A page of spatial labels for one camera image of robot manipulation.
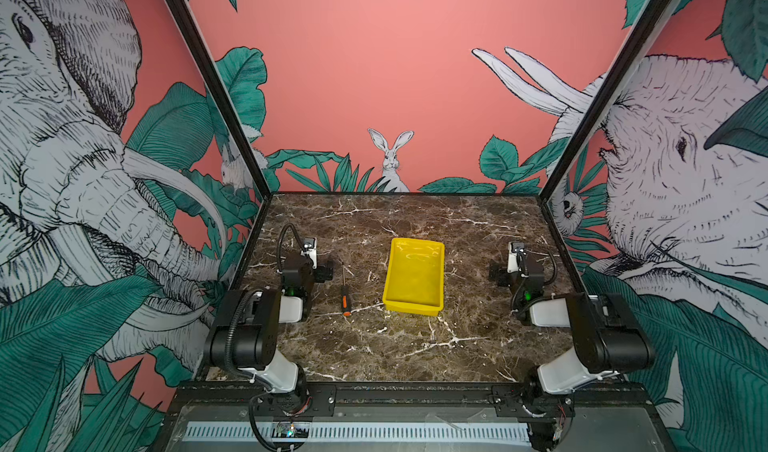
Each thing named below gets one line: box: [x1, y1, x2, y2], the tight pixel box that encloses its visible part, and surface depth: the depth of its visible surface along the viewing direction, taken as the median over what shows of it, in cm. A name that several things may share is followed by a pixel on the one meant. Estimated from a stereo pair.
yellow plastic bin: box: [382, 238, 445, 317], surface depth 95 cm
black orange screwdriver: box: [341, 265, 353, 317], surface depth 90 cm
